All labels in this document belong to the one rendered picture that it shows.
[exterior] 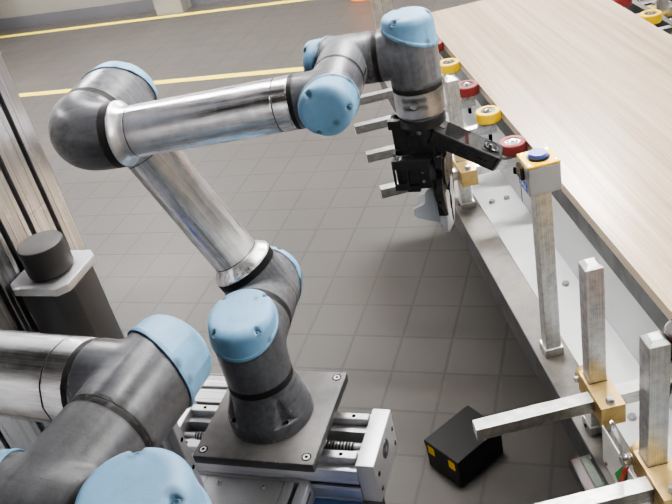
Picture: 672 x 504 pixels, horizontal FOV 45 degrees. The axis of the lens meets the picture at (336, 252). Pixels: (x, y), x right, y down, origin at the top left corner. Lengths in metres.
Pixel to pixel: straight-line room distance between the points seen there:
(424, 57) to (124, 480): 0.81
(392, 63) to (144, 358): 0.67
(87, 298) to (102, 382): 0.43
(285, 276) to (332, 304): 2.03
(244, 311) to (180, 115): 0.36
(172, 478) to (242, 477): 1.01
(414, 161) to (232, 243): 0.35
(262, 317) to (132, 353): 0.67
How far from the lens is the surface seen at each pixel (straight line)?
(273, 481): 1.48
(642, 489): 1.51
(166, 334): 0.66
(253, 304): 1.33
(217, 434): 1.47
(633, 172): 2.28
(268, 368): 1.34
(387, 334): 3.23
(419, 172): 1.25
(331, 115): 1.05
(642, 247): 1.98
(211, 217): 1.37
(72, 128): 1.21
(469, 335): 3.16
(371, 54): 1.18
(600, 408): 1.66
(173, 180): 1.35
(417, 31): 1.16
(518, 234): 2.56
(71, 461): 0.59
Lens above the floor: 2.02
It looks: 32 degrees down
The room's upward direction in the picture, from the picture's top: 13 degrees counter-clockwise
